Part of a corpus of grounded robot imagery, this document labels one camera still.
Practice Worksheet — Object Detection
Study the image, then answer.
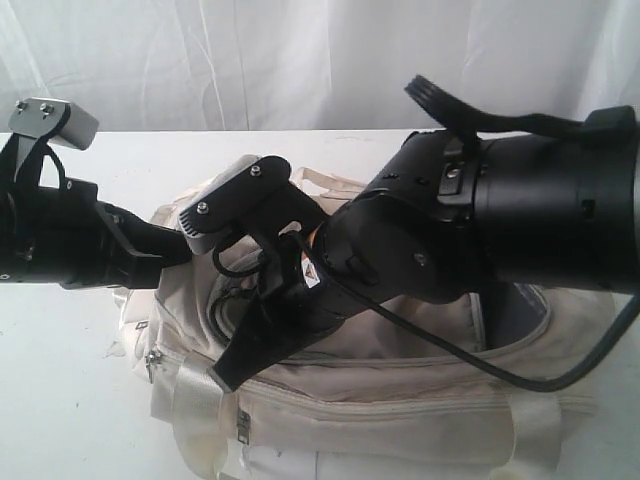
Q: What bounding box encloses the white backdrop curtain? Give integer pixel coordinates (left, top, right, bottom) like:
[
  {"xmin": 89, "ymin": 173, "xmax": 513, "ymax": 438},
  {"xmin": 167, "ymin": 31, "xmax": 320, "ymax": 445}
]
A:
[{"xmin": 1, "ymin": 1, "xmax": 639, "ymax": 131}]

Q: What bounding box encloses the cream fabric duffel bag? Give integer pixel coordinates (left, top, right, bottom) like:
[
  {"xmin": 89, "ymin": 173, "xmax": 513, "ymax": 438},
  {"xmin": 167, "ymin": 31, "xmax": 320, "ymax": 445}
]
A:
[{"xmin": 104, "ymin": 167, "xmax": 616, "ymax": 480}]

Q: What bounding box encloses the clear tape scrap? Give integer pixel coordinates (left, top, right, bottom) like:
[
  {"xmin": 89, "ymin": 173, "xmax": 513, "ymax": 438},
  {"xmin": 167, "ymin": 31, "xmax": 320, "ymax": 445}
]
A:
[{"xmin": 103, "ymin": 341, "xmax": 126, "ymax": 359}]

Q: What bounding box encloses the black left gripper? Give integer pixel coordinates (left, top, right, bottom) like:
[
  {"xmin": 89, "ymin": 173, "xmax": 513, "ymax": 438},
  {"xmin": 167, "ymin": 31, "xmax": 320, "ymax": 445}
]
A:
[{"xmin": 1, "ymin": 181, "xmax": 190, "ymax": 290}]

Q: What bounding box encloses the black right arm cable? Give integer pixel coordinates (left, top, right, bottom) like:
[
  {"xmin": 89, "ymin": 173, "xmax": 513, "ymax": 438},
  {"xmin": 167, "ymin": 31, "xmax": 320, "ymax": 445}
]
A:
[{"xmin": 212, "ymin": 74, "xmax": 640, "ymax": 396}]

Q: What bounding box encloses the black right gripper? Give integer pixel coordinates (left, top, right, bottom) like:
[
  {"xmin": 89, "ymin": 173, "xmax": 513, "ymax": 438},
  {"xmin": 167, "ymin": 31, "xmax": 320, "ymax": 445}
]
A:
[{"xmin": 212, "ymin": 234, "xmax": 360, "ymax": 393}]

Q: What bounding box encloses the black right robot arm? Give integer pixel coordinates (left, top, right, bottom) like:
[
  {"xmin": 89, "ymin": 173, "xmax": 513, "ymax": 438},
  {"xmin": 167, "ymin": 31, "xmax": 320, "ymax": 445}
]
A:
[{"xmin": 210, "ymin": 106, "xmax": 639, "ymax": 392}]

